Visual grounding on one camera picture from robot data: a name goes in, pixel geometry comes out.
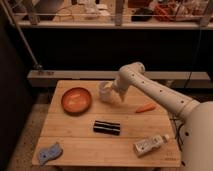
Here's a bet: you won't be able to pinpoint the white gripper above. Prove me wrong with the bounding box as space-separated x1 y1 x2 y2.
104 82 126 102

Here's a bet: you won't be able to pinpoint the white ceramic cup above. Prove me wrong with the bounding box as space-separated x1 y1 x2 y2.
99 81 112 103

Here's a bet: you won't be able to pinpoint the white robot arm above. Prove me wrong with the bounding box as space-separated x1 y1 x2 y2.
112 62 213 171

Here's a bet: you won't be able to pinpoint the orange carrot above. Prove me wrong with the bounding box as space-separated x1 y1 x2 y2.
135 103 156 113

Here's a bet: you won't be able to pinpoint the black white striped block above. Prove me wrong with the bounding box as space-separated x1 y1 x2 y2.
93 120 120 135

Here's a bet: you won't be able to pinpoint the wooden folding table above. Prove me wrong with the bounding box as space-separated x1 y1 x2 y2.
35 80 181 168

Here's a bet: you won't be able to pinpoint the orange wooden bowl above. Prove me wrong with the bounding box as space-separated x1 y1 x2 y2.
61 87 92 114

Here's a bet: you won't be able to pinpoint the black object on shelf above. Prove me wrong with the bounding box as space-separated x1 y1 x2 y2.
131 8 154 22

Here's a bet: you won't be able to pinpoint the red items on shelf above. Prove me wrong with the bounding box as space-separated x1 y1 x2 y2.
154 3 188 21

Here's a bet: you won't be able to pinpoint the metal diagonal pole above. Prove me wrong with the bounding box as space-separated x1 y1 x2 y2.
2 0 43 74

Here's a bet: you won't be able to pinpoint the black cable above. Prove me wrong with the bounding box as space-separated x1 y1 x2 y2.
170 113 184 151

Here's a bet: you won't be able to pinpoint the grey rail beam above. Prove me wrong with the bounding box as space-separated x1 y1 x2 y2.
27 70 213 89

